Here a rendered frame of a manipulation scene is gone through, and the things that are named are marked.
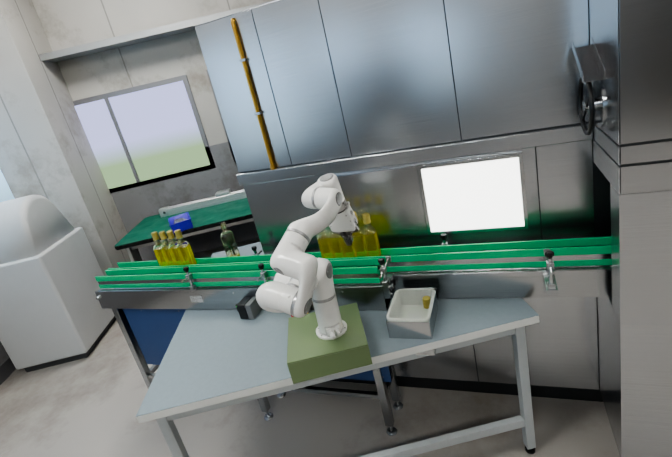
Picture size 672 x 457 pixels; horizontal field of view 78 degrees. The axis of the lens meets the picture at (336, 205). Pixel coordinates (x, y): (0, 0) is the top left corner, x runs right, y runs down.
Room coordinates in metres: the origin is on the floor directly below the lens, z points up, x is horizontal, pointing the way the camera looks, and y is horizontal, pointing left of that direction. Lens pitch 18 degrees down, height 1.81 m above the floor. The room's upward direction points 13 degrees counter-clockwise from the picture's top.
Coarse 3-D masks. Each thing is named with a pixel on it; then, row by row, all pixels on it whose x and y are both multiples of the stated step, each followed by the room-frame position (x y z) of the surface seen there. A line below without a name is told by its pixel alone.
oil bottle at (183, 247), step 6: (180, 234) 2.19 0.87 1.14; (180, 240) 2.19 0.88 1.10; (180, 246) 2.17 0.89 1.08; (186, 246) 2.18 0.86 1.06; (180, 252) 2.18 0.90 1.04; (186, 252) 2.17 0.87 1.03; (192, 252) 2.21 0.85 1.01; (180, 258) 2.18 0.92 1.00; (186, 258) 2.16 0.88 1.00; (192, 258) 2.19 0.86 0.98; (186, 264) 2.17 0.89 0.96
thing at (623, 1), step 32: (608, 0) 1.27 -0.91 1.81; (640, 0) 1.16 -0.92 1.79; (608, 32) 1.28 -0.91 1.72; (640, 32) 1.16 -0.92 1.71; (608, 64) 1.28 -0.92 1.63; (640, 64) 1.16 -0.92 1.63; (608, 96) 1.29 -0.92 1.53; (640, 96) 1.16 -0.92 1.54; (608, 128) 1.30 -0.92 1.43; (640, 128) 1.16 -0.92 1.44; (608, 160) 1.30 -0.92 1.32; (640, 160) 1.16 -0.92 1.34; (640, 192) 1.16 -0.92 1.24
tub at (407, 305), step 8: (416, 288) 1.58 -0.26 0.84; (424, 288) 1.56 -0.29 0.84; (400, 296) 1.59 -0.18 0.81; (408, 296) 1.58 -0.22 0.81; (416, 296) 1.56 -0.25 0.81; (432, 296) 1.49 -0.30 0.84; (392, 304) 1.50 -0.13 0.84; (400, 304) 1.57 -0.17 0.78; (408, 304) 1.58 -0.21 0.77; (416, 304) 1.56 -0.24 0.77; (432, 304) 1.43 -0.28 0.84; (392, 312) 1.47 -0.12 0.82; (400, 312) 1.53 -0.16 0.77; (408, 312) 1.52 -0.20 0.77; (416, 312) 1.51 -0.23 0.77; (424, 312) 1.49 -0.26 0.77; (392, 320) 1.40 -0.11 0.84; (400, 320) 1.38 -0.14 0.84; (408, 320) 1.37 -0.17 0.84; (416, 320) 1.36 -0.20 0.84; (424, 320) 1.35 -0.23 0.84
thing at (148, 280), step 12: (96, 276) 2.32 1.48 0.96; (108, 276) 2.27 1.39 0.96; (120, 276) 2.23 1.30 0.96; (132, 276) 2.19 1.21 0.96; (144, 276) 2.16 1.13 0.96; (156, 276) 2.12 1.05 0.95; (168, 276) 2.09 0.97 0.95; (180, 276) 2.05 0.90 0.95; (204, 276) 1.99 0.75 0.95; (216, 276) 1.96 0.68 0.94; (228, 276) 1.93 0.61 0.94; (240, 276) 1.90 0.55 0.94; (252, 276) 1.87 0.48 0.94; (336, 276) 1.70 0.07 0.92; (348, 276) 1.67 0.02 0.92; (360, 276) 1.65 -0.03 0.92; (372, 276) 1.63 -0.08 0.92
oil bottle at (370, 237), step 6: (372, 228) 1.75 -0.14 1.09; (366, 234) 1.74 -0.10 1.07; (372, 234) 1.73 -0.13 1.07; (366, 240) 1.74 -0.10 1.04; (372, 240) 1.73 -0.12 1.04; (378, 240) 1.77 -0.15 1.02; (366, 246) 1.74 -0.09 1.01; (372, 246) 1.73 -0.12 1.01; (378, 246) 1.75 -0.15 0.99; (366, 252) 1.75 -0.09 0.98; (372, 252) 1.73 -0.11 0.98; (378, 252) 1.74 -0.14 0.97
